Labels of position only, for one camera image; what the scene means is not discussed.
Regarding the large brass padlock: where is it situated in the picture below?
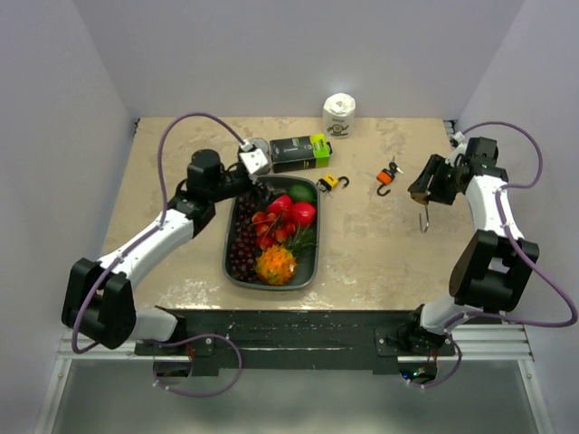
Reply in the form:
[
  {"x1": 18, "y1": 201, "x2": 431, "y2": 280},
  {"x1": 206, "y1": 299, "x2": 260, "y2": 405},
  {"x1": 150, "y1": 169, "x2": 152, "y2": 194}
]
[{"x1": 409, "y1": 192, "x2": 431, "y2": 234}]

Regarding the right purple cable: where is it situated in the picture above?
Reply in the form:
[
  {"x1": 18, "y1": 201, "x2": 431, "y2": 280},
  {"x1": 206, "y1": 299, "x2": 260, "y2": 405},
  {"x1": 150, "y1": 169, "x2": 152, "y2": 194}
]
[{"x1": 406, "y1": 120, "x2": 579, "y2": 390}]

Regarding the red cherries bunch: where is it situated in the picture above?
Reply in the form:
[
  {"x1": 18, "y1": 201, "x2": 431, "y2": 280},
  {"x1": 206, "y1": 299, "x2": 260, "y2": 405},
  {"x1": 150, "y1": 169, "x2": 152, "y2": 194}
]
[{"x1": 251, "y1": 212, "x2": 297, "y2": 250}]

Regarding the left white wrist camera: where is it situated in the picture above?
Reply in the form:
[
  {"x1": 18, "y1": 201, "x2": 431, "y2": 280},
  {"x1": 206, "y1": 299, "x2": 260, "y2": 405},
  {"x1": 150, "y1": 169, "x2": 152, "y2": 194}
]
[{"x1": 238, "y1": 140, "x2": 272, "y2": 175}]

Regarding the purple cable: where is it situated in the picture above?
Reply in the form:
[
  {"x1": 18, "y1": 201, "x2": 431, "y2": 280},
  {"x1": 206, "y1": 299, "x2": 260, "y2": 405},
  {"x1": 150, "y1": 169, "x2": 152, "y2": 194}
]
[
  {"x1": 71, "y1": 111, "x2": 254, "y2": 398},
  {"x1": 406, "y1": 120, "x2": 579, "y2": 390}
]

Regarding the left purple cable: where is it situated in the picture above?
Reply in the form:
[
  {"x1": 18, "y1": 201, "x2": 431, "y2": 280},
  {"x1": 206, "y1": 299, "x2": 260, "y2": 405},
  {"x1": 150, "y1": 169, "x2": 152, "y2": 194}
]
[{"x1": 71, "y1": 111, "x2": 254, "y2": 398}]

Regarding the toilet paper roll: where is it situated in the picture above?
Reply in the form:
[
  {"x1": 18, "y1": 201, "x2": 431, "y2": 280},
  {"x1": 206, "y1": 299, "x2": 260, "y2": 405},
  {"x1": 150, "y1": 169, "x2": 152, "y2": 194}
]
[{"x1": 322, "y1": 93, "x2": 356, "y2": 138}]

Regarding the red pomegranate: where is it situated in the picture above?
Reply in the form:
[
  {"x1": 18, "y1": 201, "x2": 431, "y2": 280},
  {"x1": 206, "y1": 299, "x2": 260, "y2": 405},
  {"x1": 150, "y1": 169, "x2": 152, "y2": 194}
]
[{"x1": 266, "y1": 194, "x2": 293, "y2": 216}]

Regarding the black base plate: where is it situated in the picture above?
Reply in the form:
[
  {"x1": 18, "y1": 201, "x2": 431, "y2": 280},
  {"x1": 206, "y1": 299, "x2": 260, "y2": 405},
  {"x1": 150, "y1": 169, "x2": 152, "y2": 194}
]
[{"x1": 136, "y1": 310, "x2": 456, "y2": 376}]

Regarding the green avocado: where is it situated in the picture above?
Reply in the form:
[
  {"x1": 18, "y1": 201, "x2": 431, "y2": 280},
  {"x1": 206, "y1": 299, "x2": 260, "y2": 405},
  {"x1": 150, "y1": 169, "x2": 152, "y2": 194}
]
[{"x1": 287, "y1": 184, "x2": 316, "y2": 203}]

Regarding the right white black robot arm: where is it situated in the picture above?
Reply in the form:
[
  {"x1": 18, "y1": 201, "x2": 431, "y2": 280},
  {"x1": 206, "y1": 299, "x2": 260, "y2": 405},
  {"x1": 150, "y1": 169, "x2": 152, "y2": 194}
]
[{"x1": 397, "y1": 133, "x2": 539, "y2": 355}]

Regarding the dark red grape bunch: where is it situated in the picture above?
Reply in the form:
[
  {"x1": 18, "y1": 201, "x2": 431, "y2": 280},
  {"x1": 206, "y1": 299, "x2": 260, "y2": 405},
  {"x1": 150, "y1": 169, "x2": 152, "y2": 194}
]
[{"x1": 226, "y1": 193, "x2": 261, "y2": 283}]

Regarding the yellow black padlock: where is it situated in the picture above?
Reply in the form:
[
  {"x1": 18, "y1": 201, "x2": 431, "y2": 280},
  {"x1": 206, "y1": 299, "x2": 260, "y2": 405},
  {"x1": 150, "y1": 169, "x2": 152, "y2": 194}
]
[{"x1": 317, "y1": 175, "x2": 350, "y2": 193}]

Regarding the black green box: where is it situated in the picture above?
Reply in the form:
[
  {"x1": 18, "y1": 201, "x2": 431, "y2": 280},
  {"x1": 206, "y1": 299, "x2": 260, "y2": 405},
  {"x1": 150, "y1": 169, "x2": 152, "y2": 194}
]
[{"x1": 269, "y1": 134, "x2": 333, "y2": 174}]

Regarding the red apple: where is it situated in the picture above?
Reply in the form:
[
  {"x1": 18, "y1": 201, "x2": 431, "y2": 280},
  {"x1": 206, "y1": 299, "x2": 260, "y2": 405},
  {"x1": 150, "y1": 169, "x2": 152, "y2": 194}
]
[{"x1": 291, "y1": 202, "x2": 317, "y2": 228}]

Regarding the dark grey fruit tray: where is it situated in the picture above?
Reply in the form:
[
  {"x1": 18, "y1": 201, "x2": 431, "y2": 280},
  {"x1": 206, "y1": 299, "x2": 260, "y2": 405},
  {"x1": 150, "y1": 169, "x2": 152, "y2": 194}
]
[{"x1": 223, "y1": 175, "x2": 319, "y2": 291}]

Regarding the orange dragon fruit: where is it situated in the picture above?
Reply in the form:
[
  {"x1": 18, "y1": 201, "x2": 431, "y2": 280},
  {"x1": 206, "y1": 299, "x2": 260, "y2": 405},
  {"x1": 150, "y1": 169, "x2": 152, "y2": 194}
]
[{"x1": 254, "y1": 245, "x2": 298, "y2": 286}]

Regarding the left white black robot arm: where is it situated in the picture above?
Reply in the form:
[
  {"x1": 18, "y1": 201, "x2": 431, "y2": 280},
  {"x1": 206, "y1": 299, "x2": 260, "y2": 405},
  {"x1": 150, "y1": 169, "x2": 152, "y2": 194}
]
[{"x1": 62, "y1": 148, "x2": 271, "y2": 354}]

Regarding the tin can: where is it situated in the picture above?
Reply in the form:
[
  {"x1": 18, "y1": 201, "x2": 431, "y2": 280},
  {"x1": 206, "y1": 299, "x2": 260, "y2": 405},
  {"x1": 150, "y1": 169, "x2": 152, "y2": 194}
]
[{"x1": 250, "y1": 137, "x2": 271, "y2": 159}]

